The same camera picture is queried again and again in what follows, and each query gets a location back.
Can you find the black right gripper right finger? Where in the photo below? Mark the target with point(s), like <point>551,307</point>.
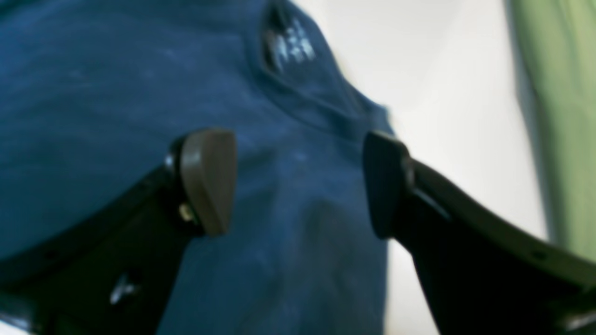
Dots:
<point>480,274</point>

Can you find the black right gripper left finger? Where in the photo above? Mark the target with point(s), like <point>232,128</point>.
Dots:
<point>113,273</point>

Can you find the dark blue t-shirt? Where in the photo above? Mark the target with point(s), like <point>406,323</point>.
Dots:
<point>93,92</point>

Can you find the green cloth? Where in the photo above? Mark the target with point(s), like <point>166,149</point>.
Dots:
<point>555,54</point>

